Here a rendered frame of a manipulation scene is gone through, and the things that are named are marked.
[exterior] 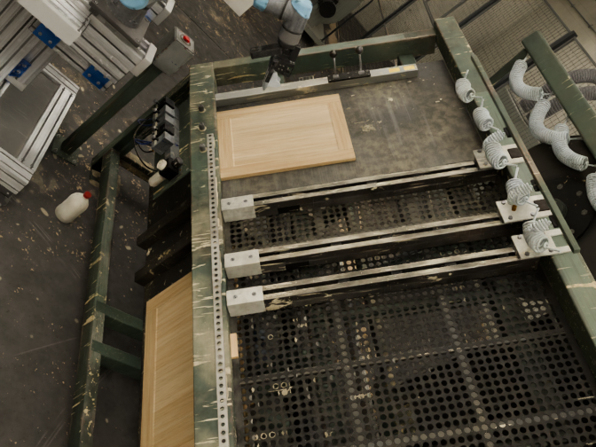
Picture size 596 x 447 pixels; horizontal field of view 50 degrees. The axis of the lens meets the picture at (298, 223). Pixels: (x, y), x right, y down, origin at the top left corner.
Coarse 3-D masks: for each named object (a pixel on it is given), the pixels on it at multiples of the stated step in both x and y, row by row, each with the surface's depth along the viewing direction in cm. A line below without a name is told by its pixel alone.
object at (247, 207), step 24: (432, 168) 250; (456, 168) 249; (480, 168) 243; (264, 192) 250; (288, 192) 248; (312, 192) 247; (336, 192) 246; (360, 192) 248; (384, 192) 249; (408, 192) 251; (240, 216) 249
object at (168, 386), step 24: (168, 288) 281; (168, 312) 273; (168, 336) 265; (240, 336) 235; (144, 360) 268; (168, 360) 258; (192, 360) 247; (240, 360) 229; (144, 384) 260; (168, 384) 251; (192, 384) 241; (144, 408) 253; (168, 408) 244; (192, 408) 234; (144, 432) 246; (168, 432) 237; (192, 432) 228
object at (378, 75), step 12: (372, 72) 299; (384, 72) 298; (396, 72) 297; (408, 72) 298; (288, 84) 299; (300, 84) 298; (312, 84) 297; (324, 84) 297; (336, 84) 298; (348, 84) 299; (360, 84) 300; (216, 96) 298; (228, 96) 298; (240, 96) 297; (252, 96) 297; (264, 96) 298; (276, 96) 299
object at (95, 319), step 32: (128, 128) 337; (96, 160) 346; (128, 160) 355; (96, 224) 308; (160, 224) 305; (96, 256) 293; (160, 256) 291; (96, 288) 279; (160, 288) 290; (96, 320) 269; (96, 352) 260; (256, 352) 288; (384, 352) 326; (96, 384) 252; (288, 416) 351
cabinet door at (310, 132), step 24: (336, 96) 293; (240, 120) 289; (264, 120) 287; (288, 120) 286; (312, 120) 284; (336, 120) 282; (240, 144) 278; (264, 144) 277; (288, 144) 275; (312, 144) 274; (336, 144) 272; (240, 168) 268; (264, 168) 266; (288, 168) 266
